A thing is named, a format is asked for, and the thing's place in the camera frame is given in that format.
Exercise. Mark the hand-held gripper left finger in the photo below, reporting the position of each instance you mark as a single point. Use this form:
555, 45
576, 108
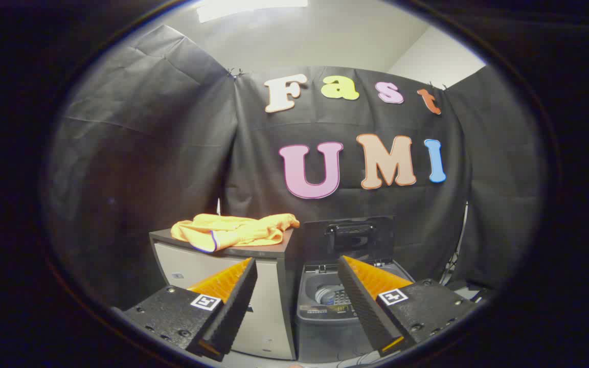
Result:
235, 306

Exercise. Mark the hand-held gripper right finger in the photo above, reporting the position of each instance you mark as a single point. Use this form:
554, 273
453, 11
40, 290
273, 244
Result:
363, 306

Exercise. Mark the grey washing machine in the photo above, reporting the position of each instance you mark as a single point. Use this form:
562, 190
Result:
320, 329

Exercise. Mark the orange garment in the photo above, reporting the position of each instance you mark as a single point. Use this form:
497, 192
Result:
233, 230

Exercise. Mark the white cabinet with dark top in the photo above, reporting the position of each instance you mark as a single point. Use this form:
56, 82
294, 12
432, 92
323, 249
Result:
269, 306

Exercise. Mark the black backdrop cloth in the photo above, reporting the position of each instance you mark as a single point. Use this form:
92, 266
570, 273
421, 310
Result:
172, 153

